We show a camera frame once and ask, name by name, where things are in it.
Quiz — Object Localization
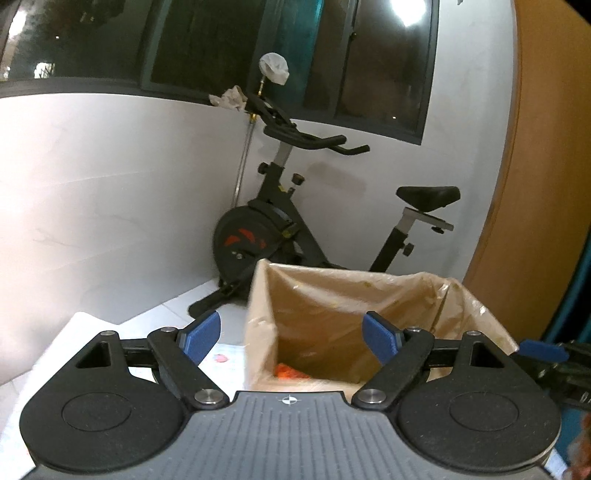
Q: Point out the thin metal pole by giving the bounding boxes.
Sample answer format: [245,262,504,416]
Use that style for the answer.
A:
[232,76,267,209]

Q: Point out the dark framed window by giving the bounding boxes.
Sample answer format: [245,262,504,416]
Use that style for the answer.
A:
[0,0,440,147]

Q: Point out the white cloth on pole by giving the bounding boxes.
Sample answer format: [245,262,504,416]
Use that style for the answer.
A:
[259,52,291,86]

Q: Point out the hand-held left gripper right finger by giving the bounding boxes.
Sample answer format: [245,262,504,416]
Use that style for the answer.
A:
[352,311,507,410]

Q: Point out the brown cardboard box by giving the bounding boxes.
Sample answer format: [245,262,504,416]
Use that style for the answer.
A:
[245,258,520,393]

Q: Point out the crumpled white tissue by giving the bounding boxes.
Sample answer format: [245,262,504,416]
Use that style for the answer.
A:
[209,85,248,112]

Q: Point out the orange snack packet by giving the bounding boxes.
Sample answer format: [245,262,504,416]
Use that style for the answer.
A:
[274,362,313,382]

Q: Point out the wooden door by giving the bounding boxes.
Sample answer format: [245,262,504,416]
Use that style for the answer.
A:
[462,0,591,340]

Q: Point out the clear plastic liner bag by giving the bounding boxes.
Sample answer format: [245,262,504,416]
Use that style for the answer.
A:
[246,259,518,386]

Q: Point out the black exercise bike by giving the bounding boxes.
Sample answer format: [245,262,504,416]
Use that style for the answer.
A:
[187,95,462,319]

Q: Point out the checked strawberry bed sheet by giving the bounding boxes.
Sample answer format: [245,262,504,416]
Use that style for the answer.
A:
[0,311,252,480]

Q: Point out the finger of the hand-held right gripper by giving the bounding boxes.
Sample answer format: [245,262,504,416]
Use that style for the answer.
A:
[518,339,571,367]

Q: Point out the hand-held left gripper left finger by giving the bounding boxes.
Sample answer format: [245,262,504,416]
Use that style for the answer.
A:
[74,310,230,410]

